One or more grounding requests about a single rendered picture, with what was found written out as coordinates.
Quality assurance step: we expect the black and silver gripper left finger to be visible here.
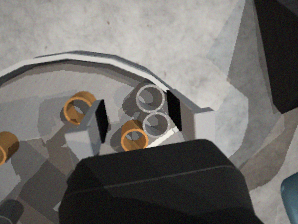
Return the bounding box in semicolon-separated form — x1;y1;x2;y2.
64;99;109;170

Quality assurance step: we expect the grey round turntable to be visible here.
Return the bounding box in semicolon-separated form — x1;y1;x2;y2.
0;51;189;224

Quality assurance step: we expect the bronze bushing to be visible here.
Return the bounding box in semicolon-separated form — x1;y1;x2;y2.
121;120;149;151
0;131;19;165
64;91;96;125

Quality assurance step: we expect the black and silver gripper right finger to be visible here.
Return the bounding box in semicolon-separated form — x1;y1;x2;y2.
166;89;216;145

